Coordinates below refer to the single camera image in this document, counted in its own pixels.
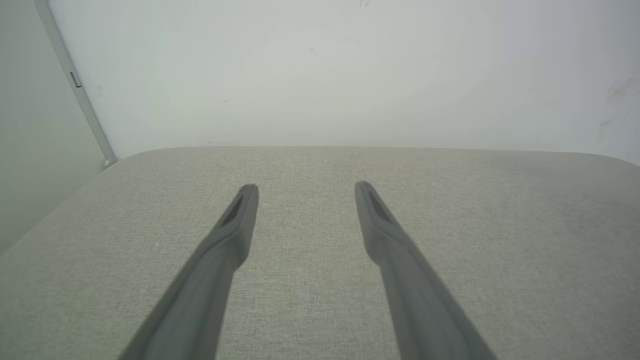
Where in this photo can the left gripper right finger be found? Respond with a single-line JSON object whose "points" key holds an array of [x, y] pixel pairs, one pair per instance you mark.
{"points": [[420, 305]]}

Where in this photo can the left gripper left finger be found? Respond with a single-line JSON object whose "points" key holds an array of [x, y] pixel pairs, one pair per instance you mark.
{"points": [[200, 295]]}

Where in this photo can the grey metal wall strip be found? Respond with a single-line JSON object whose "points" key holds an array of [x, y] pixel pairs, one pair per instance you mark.
{"points": [[75, 80]]}

